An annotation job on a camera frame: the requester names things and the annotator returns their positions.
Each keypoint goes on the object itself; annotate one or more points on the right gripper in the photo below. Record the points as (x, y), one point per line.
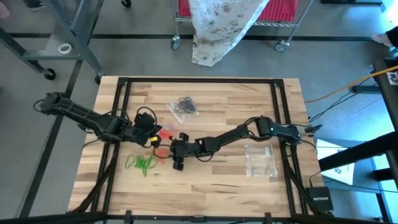
(186, 149)

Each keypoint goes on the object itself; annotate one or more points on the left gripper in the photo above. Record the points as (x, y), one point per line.
(144, 135)

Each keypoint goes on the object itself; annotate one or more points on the orange rubber bands heap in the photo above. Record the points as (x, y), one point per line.
(161, 153)

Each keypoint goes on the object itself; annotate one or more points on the black rubber bands heap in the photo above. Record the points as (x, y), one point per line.
(185, 106)

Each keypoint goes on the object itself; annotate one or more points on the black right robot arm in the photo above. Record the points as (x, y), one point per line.
(248, 133)

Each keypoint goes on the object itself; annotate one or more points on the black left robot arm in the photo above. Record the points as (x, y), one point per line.
(87, 118)

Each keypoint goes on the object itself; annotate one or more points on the black caster wheel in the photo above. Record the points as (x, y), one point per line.
(98, 79)
(49, 74)
(126, 3)

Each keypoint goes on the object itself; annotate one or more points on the grey cart caster wheel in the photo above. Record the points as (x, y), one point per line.
(280, 46)
(175, 43)

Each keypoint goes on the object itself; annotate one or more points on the white floral print cloth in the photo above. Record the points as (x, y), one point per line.
(220, 28)

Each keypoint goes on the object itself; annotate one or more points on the red plastic bin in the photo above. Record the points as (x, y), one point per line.
(185, 7)
(280, 11)

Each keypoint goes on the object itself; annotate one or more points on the grey metal rolling stand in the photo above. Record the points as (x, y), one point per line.
(77, 31)

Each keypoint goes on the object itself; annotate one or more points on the white tape roll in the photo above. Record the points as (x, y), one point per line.
(60, 48)

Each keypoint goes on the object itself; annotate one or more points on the white paper sheet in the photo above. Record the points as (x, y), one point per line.
(342, 174)

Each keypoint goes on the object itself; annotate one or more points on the person's black shoe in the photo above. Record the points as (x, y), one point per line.
(34, 3)

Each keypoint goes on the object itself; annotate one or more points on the black metal beam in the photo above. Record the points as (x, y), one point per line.
(357, 152)

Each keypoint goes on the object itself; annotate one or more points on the black desk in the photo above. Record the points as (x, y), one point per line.
(388, 99)

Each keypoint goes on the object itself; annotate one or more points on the white printed sticker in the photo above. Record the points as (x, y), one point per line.
(392, 77)

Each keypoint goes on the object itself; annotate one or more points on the person's white shoe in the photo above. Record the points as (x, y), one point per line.
(381, 39)

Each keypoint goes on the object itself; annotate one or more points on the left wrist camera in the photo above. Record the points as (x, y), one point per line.
(144, 119)

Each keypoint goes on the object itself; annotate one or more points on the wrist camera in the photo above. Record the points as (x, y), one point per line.
(184, 136)
(144, 119)

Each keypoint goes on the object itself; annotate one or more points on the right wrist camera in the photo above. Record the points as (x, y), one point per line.
(184, 136)

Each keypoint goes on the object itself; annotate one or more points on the black Netgear network switch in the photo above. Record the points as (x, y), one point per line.
(319, 199)

